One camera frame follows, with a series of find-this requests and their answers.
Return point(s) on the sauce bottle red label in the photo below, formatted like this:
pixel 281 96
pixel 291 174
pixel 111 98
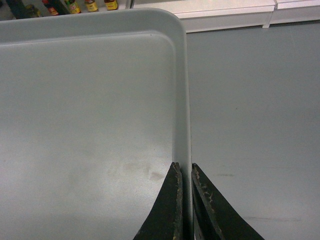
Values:
pixel 50 8

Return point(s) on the white low display plinth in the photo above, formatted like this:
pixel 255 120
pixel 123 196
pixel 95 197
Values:
pixel 211 15

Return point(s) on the sauce bottle yellow label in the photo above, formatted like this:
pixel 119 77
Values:
pixel 73 6

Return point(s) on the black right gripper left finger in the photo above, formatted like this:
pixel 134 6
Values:
pixel 165 220

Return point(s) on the grey-green serving tray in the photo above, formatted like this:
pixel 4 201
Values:
pixel 94 108

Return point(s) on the sauce bottle orange label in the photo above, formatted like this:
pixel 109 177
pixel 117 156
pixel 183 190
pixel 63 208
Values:
pixel 91 6

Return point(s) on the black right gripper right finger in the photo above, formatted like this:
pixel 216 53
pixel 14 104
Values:
pixel 216 218

